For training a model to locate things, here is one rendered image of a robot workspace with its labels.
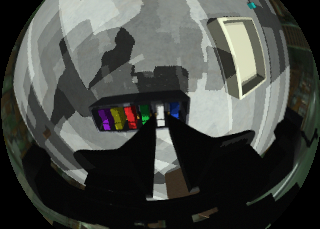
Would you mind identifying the small teal block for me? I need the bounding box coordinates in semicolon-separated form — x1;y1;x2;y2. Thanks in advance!
248;2;256;9

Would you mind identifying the green fuse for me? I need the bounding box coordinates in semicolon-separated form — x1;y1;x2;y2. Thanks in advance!
140;105;149;124

